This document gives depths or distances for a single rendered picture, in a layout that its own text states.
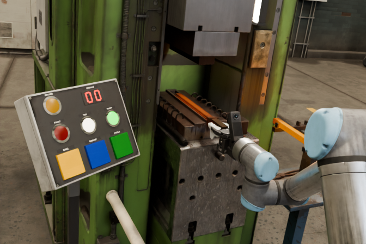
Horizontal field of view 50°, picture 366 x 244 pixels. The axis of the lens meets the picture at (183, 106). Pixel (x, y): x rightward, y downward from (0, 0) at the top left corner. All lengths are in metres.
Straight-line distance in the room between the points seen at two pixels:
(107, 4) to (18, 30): 5.34
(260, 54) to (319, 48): 7.37
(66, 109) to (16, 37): 5.61
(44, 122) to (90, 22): 0.79
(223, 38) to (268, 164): 0.52
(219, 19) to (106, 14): 0.42
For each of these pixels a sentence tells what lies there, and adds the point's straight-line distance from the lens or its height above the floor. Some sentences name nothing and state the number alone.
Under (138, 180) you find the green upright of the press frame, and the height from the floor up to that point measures 0.67.
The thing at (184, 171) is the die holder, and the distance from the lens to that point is 1.62.
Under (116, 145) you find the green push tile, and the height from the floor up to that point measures 1.02.
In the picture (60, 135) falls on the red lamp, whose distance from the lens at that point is 1.22.
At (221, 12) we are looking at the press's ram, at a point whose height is 1.44.
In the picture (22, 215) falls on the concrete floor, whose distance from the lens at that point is 2.80.
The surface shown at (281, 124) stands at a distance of 1.83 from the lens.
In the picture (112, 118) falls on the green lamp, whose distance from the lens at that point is 1.33.
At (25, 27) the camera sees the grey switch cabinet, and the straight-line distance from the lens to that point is 6.78.
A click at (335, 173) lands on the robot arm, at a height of 1.21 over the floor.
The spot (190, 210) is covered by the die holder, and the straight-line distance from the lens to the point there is 1.74.
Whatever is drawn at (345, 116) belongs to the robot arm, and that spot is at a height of 1.32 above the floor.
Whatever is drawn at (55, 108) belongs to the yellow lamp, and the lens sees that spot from 1.23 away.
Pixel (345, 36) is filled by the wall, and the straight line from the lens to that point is 9.51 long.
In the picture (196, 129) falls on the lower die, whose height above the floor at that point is 0.96.
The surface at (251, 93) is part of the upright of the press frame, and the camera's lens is 1.90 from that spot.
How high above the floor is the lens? 1.59
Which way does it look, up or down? 19 degrees down
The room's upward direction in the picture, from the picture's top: 6 degrees clockwise
